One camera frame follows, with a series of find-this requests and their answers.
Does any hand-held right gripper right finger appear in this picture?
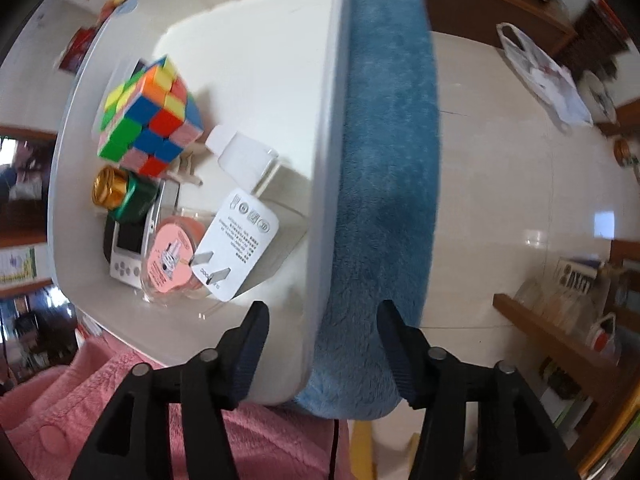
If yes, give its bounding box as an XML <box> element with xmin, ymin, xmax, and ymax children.
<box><xmin>376</xmin><ymin>300</ymin><xmax>583</xmax><ymax>480</ymax></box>

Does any wooden table with shelf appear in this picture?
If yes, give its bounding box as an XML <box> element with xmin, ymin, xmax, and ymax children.
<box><xmin>492</xmin><ymin>240</ymin><xmax>640</xmax><ymax>461</ymax></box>

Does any clear plastic bottle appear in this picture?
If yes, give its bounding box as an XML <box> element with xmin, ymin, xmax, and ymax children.
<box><xmin>515</xmin><ymin>277</ymin><xmax>601</xmax><ymax>331</ymax></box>

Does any white charger plug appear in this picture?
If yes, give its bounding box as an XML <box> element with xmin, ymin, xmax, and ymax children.
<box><xmin>192</xmin><ymin>187</ymin><xmax>281</xmax><ymax>303</ymax></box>

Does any green jar with gold lid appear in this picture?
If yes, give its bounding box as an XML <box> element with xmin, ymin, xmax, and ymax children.
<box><xmin>91</xmin><ymin>166</ymin><xmax>160</xmax><ymax>223</ymax></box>

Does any person's pink robe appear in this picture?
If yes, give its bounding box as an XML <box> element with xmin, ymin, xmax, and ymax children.
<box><xmin>0</xmin><ymin>337</ymin><xmax>351</xmax><ymax>480</ymax></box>

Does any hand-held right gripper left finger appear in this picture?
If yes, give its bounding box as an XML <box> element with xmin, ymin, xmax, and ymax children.
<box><xmin>67</xmin><ymin>301</ymin><xmax>271</xmax><ymax>480</ymax></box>

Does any white plastic shopping bag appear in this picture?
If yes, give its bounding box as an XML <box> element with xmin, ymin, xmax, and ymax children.
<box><xmin>496</xmin><ymin>22</ymin><xmax>593</xmax><ymax>128</ymax></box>

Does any dark woven basket red rim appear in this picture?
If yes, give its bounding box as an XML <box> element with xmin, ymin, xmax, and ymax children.
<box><xmin>572</xmin><ymin>0</ymin><xmax>631</xmax><ymax>81</ymax></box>

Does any blue fluffy mat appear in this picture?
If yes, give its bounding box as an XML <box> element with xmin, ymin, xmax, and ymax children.
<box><xmin>292</xmin><ymin>0</ymin><xmax>441</xmax><ymax>421</ymax></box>

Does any dark printed carton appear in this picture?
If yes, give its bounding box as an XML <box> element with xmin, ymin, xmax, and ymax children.
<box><xmin>552</xmin><ymin>257</ymin><xmax>603</xmax><ymax>291</ymax></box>

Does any plastic bottle with red cap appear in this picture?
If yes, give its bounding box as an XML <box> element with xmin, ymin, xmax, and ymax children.
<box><xmin>585</xmin><ymin>312</ymin><xmax>623</xmax><ymax>366</ymax></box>

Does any red printed box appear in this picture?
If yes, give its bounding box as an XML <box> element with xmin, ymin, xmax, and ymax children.
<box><xmin>59</xmin><ymin>27</ymin><xmax>96</xmax><ymax>73</ymax></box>

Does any long wooden cabinet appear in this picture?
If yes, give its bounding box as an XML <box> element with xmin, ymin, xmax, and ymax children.
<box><xmin>415</xmin><ymin>0</ymin><xmax>578</xmax><ymax>51</ymax></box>

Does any pink tape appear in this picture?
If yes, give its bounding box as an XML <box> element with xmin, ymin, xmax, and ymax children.
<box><xmin>141</xmin><ymin>214</ymin><xmax>221</xmax><ymax>303</ymax></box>

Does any silver digital camera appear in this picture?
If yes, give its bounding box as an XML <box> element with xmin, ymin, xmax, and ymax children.
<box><xmin>110</xmin><ymin>177</ymin><xmax>182</xmax><ymax>291</ymax></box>

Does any white bucket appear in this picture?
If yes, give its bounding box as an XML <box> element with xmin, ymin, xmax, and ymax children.
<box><xmin>580</xmin><ymin>71</ymin><xmax>618</xmax><ymax>123</ymax></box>

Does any clear jar with brown contents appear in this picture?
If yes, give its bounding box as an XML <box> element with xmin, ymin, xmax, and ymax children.
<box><xmin>614</xmin><ymin>137</ymin><xmax>640</xmax><ymax>168</ymax></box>

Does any colourful puzzle cube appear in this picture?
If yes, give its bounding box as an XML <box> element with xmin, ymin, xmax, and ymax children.
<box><xmin>97</xmin><ymin>55</ymin><xmax>205</xmax><ymax>178</ymax></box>

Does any white plastic tray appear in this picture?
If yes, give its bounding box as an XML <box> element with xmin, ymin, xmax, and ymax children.
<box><xmin>47</xmin><ymin>0</ymin><xmax>351</xmax><ymax>407</ymax></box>

